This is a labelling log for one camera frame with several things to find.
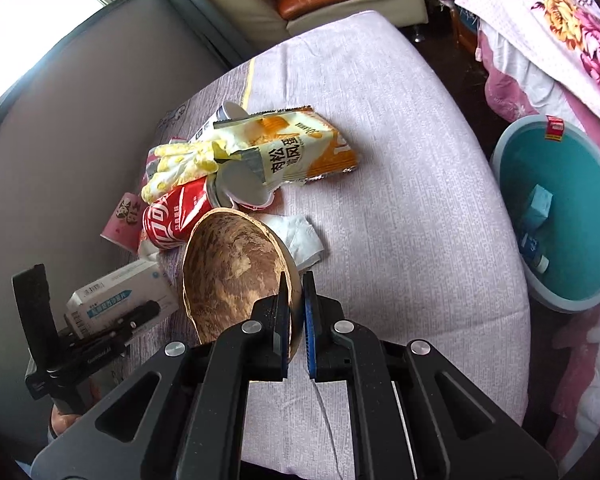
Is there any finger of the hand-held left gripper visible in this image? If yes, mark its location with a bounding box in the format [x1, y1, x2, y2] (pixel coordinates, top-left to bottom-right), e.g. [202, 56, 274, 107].
[105, 301, 161, 335]

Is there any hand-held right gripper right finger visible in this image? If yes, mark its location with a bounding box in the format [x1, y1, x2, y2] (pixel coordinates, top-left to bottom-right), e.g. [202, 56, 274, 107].
[302, 270, 566, 480]

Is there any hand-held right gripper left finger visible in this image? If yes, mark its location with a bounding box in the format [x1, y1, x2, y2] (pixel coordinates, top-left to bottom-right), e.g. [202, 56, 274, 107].
[30, 270, 293, 480]

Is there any white medicine box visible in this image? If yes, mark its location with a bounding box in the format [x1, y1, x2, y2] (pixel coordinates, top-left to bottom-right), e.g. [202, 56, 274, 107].
[64, 260, 181, 342]

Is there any brown coconut shell half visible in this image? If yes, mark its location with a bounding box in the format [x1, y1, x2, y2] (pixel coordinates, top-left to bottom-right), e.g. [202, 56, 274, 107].
[181, 208, 303, 361]

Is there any white tissue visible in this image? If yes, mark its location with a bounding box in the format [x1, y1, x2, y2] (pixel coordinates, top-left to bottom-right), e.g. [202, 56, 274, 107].
[262, 214, 326, 269]

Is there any red soda can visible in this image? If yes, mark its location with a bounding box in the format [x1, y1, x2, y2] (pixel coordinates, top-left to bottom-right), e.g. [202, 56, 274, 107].
[142, 177, 231, 252]

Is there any white plastic cup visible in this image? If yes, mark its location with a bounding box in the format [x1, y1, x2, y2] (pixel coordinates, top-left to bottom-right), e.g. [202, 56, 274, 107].
[214, 157, 276, 212]

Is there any yellow snack bag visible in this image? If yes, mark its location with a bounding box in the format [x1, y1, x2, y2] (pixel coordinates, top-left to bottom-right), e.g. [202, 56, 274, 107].
[212, 105, 359, 193]

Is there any teal plastic basin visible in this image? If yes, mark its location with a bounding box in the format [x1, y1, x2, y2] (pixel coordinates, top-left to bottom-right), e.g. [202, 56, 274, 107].
[490, 114, 600, 315]

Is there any person's left hand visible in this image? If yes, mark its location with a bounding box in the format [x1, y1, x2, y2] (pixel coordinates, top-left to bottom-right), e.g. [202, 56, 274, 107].
[47, 402, 84, 445]

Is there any pink packet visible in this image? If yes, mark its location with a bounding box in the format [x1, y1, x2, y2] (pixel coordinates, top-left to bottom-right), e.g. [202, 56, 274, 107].
[100, 191, 149, 252]

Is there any yellow and white glove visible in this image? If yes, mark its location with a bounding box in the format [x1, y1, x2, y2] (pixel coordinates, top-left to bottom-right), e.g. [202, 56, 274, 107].
[141, 141, 231, 205]

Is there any paper cup with dark band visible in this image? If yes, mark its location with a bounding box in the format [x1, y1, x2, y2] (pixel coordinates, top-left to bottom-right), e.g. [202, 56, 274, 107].
[185, 101, 251, 147]

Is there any small white blue box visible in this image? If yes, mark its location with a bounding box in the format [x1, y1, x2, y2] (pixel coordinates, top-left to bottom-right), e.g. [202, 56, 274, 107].
[519, 232, 552, 275]

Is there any blue carton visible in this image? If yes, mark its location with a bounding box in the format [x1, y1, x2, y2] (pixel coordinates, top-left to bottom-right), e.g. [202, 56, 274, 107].
[517, 184, 555, 234]

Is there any window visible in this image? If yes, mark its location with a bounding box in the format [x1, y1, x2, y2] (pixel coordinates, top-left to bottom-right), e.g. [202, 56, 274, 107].
[0, 0, 122, 107]

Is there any pink and white quilt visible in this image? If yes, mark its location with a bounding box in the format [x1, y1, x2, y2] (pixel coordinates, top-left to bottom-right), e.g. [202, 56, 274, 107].
[477, 15, 600, 466]

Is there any floral pink blanket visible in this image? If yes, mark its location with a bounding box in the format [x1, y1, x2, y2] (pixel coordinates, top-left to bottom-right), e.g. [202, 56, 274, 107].
[437, 0, 600, 122]

